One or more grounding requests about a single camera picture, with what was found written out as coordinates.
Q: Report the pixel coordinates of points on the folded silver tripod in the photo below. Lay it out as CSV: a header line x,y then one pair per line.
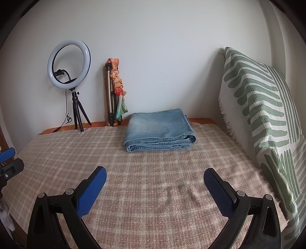
x,y
109,95

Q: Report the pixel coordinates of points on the beige checked blanket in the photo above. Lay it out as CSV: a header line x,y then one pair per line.
x,y
143,172

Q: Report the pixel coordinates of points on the small black tripod stand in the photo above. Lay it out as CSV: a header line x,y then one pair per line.
x,y
76,107

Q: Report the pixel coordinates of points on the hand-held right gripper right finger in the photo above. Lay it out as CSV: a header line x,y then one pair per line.
x,y
217,191

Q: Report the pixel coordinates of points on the green and white striped pillow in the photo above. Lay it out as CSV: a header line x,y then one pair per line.
x,y
258,100

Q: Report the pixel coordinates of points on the light blue denim pants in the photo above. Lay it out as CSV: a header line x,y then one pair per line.
x,y
157,129

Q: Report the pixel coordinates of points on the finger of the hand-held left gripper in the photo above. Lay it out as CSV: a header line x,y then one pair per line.
x,y
7,155

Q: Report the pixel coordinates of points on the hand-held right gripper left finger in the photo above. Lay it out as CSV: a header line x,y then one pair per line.
x,y
92,191

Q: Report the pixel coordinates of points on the folded tripod with colourful scarf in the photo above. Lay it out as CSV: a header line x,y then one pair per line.
x,y
117,81

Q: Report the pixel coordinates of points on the white knit cloth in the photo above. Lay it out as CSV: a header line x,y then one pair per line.
x,y
6,215

